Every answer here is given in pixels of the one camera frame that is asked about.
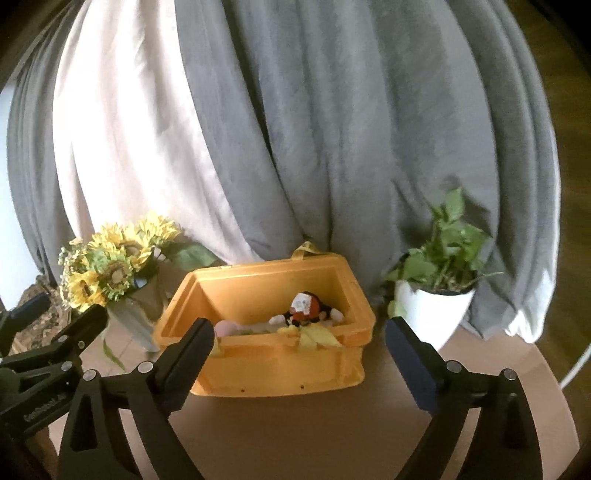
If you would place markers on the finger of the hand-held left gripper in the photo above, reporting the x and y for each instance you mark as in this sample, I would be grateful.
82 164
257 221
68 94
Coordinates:
83 330
25 316

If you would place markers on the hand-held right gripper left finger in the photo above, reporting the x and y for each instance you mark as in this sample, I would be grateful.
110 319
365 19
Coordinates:
201 346

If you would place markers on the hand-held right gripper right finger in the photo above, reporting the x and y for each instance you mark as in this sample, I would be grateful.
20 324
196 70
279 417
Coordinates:
411 364

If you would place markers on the pink egg-shaped sponge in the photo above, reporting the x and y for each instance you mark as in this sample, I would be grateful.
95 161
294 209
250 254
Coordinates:
226 328

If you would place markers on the orange plastic crate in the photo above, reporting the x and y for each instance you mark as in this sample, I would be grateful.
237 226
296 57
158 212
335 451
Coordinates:
277 369

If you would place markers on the mouse plush toy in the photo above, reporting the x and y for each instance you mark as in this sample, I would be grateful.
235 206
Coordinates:
307 310

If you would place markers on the brown wicker basket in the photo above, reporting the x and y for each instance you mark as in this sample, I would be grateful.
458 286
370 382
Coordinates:
34 288

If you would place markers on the grey ribbed vase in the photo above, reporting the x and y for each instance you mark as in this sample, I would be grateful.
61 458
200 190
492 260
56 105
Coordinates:
138 318

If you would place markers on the white plant pot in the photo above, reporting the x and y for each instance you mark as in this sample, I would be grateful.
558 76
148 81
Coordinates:
443 314

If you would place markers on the yellow sunflower bouquet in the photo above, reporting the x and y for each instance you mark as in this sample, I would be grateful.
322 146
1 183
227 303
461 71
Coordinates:
115 263

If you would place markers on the green leafy plant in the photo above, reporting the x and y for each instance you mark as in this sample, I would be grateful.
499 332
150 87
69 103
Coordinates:
448 249

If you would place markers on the white metal tube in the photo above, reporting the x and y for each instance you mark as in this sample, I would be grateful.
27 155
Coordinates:
577 364

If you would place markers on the beige curtain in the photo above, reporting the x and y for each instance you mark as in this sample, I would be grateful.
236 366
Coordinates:
115 138

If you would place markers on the grey curtain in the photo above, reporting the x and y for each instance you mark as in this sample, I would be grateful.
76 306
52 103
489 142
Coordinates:
346 138

